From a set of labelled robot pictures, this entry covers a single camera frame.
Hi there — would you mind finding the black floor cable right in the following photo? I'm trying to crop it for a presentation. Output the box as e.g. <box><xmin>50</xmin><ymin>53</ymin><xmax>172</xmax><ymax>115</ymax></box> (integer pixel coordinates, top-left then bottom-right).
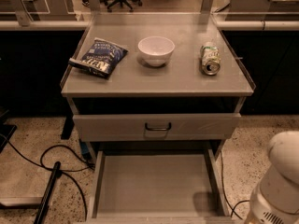
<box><xmin>220</xmin><ymin>152</ymin><xmax>251</xmax><ymax>220</ymax></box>

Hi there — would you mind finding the white horizontal rail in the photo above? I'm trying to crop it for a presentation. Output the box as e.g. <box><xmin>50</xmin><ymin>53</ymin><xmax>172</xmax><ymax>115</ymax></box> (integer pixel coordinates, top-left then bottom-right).
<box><xmin>0</xmin><ymin>20</ymin><xmax>299</xmax><ymax>31</ymax></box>

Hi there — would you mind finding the grey drawer cabinet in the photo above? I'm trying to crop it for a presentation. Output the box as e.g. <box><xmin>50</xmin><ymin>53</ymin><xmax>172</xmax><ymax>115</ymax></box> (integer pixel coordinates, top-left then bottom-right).
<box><xmin>62</xmin><ymin>13</ymin><xmax>254</xmax><ymax>147</ymax></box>

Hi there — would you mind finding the white bowl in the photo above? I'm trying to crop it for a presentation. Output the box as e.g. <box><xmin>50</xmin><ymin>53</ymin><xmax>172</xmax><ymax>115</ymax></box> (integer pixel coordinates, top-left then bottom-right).
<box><xmin>138</xmin><ymin>36</ymin><xmax>175</xmax><ymax>67</ymax></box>

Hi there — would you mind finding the black floor cable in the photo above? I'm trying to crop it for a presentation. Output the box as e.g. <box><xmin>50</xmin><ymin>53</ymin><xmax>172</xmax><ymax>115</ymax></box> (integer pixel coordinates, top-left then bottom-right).
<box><xmin>220</xmin><ymin>152</ymin><xmax>251</xmax><ymax>220</ymax></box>
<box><xmin>0</xmin><ymin>133</ymin><xmax>95</xmax><ymax>220</ymax></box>

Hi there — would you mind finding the grey top drawer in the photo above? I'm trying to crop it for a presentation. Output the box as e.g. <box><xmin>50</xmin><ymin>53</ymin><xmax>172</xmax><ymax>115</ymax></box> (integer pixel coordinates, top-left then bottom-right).
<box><xmin>73</xmin><ymin>113</ymin><xmax>241</xmax><ymax>142</ymax></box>

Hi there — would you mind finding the black floor cable left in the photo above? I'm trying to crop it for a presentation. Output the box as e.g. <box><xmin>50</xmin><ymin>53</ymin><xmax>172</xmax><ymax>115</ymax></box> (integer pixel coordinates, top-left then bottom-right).
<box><xmin>0</xmin><ymin>133</ymin><xmax>95</xmax><ymax>220</ymax></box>

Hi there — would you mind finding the black metal bar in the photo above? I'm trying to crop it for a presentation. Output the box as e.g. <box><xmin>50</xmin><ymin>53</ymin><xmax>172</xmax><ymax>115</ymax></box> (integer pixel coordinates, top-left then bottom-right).
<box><xmin>34</xmin><ymin>161</ymin><xmax>61</xmax><ymax>224</ymax></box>

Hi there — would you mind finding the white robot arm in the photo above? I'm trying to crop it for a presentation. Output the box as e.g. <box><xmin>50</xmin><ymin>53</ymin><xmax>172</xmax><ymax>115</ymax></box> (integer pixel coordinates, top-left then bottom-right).
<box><xmin>244</xmin><ymin>131</ymin><xmax>299</xmax><ymax>224</ymax></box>

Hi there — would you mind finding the green soda can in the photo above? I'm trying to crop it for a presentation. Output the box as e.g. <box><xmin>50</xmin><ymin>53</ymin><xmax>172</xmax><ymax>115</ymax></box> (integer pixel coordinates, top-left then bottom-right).
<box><xmin>200</xmin><ymin>42</ymin><xmax>221</xmax><ymax>76</ymax></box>

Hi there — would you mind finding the grey drawer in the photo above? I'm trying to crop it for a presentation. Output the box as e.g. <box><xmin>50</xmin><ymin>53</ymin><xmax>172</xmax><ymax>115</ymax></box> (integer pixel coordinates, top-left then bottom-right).
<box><xmin>73</xmin><ymin>113</ymin><xmax>241</xmax><ymax>142</ymax></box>
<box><xmin>87</xmin><ymin>149</ymin><xmax>242</xmax><ymax>224</ymax></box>

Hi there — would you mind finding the blue chip bag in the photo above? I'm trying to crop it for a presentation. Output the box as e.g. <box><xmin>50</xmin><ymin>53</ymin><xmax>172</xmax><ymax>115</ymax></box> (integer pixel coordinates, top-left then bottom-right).
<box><xmin>68</xmin><ymin>37</ymin><xmax>128</xmax><ymax>79</ymax></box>

